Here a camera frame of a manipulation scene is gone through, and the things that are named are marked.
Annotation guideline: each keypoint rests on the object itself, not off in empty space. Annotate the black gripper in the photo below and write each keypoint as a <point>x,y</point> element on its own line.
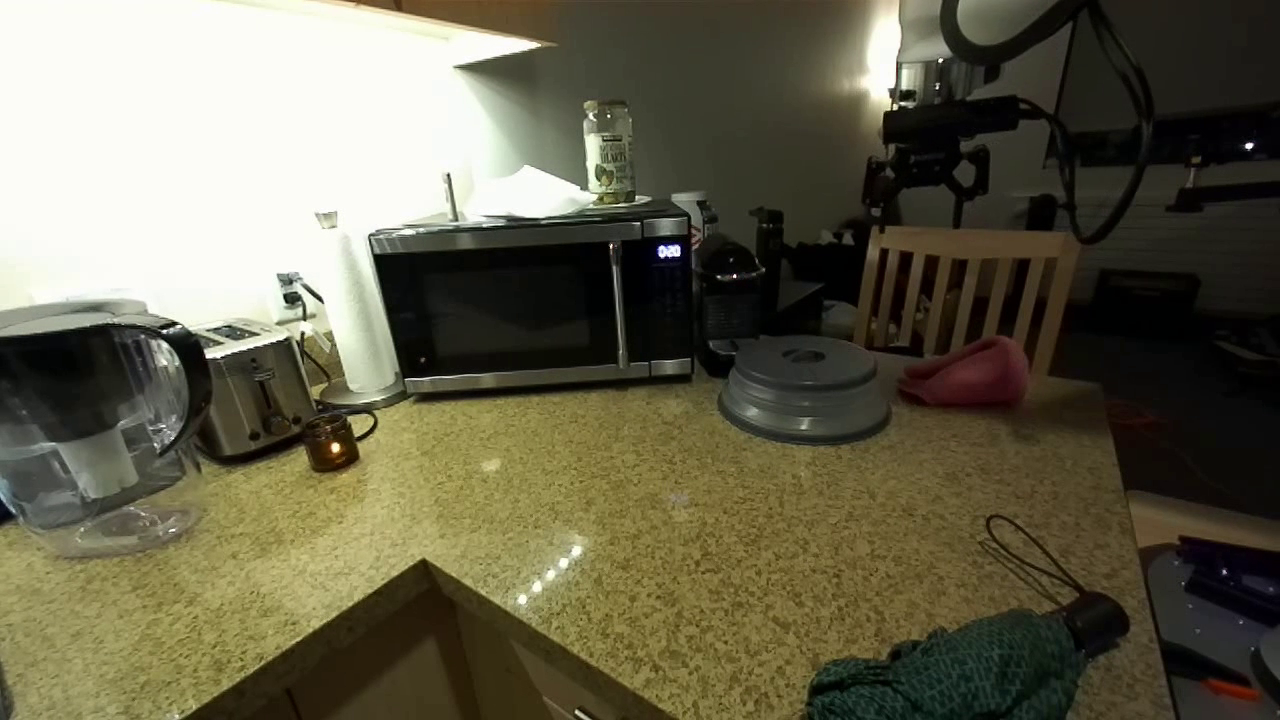
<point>932,162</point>

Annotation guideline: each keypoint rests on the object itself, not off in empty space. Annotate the pink cloth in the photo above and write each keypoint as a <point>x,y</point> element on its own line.
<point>966,379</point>

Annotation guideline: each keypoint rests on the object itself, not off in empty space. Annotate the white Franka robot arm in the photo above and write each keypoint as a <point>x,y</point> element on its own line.
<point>960,25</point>

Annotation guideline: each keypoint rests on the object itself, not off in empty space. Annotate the wooden slat chair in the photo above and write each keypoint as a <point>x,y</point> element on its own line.
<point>973,253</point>

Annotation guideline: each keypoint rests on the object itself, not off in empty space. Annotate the black bottle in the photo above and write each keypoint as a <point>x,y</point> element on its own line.
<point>768,247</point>

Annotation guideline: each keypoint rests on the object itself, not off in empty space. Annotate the black coffee machine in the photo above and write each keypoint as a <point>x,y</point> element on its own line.
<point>731,302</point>

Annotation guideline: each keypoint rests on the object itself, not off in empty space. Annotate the grey collapsible microwave cover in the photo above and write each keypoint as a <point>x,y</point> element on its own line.
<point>807,395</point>

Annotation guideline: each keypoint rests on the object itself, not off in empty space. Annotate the black mounting bar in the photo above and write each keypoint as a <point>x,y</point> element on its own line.
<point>1172,142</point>

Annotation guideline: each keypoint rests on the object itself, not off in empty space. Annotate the glass jar with lid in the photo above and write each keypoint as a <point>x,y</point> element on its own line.
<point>608,152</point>

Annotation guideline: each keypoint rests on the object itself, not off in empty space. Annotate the white papers pile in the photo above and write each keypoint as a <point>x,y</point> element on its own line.
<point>526,195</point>

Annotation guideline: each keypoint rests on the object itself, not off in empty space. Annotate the folded green umbrella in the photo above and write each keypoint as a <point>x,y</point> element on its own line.
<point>973,672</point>

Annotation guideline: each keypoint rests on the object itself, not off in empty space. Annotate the wooden upper cabinets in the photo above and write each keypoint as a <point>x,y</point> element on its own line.
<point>467,25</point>

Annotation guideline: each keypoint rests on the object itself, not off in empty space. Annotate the tray of hand tools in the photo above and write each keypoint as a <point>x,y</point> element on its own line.
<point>1220,623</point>

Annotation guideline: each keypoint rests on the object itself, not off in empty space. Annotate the white paper towel roll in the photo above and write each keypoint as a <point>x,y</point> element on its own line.
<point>362,312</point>

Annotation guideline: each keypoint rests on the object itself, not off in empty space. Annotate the small amber glass mug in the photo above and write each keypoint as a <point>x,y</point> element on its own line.
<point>328,443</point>

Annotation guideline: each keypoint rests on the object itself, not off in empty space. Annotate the silver pot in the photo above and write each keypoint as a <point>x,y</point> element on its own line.
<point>255,395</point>

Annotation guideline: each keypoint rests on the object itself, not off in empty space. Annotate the clear water filter pitcher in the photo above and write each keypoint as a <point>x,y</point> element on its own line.
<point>87,427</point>

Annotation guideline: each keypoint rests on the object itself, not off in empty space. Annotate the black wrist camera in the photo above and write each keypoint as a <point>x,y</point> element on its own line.
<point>947,120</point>

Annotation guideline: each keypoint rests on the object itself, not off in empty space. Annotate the wall outlet with plug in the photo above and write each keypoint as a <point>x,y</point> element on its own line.
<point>295,298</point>

